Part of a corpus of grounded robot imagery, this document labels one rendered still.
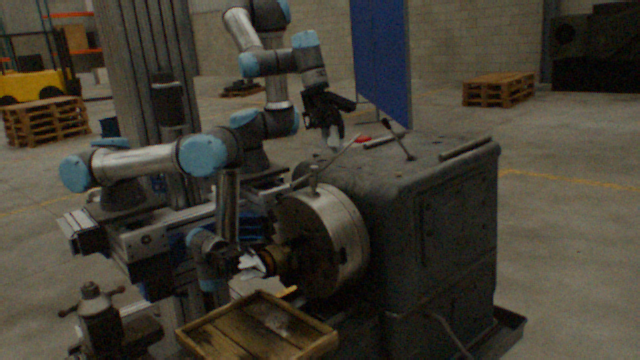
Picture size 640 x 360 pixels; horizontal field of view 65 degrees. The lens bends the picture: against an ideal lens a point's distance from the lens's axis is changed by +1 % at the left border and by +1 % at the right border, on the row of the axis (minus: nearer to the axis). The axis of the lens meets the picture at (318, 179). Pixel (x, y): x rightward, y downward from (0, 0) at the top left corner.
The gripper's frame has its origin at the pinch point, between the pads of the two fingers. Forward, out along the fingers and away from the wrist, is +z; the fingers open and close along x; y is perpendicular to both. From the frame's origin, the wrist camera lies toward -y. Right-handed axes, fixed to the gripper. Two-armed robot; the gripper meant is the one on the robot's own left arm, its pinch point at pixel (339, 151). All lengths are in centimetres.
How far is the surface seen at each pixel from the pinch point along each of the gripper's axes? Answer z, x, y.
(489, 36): -101, -513, -966
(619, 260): 128, -30, -239
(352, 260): 28.4, 8.9, 12.8
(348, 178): 8.3, 0.9, -0.1
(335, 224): 17.4, 8.6, 15.1
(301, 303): 42.8, -16.8, 15.9
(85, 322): 20, -11, 75
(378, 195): 13.6, 13.3, 1.7
